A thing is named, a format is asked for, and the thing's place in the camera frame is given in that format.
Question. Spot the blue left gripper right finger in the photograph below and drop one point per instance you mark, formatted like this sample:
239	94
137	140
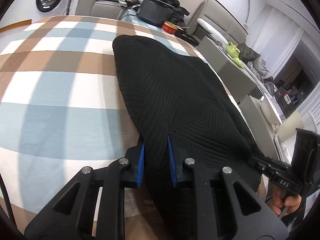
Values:
179	172

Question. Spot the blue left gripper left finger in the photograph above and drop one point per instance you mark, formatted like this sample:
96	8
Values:
133	175

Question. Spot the black knit sweater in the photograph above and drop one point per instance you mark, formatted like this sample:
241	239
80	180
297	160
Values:
172	97

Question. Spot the pile of black clothes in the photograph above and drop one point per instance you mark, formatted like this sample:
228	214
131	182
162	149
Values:
179	14

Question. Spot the person's right hand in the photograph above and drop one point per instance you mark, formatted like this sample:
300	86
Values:
292	203

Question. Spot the plaid table cloth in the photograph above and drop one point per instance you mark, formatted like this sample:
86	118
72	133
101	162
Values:
65	131

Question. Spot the green toy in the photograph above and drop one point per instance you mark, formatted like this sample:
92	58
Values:
234	53

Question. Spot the red instant noodle cup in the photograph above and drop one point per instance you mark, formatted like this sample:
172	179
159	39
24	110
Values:
169	28

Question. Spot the black rice cooker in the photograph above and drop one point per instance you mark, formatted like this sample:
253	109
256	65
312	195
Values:
155	12

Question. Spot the grey sofa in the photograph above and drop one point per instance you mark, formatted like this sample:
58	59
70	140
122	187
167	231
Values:
98	8

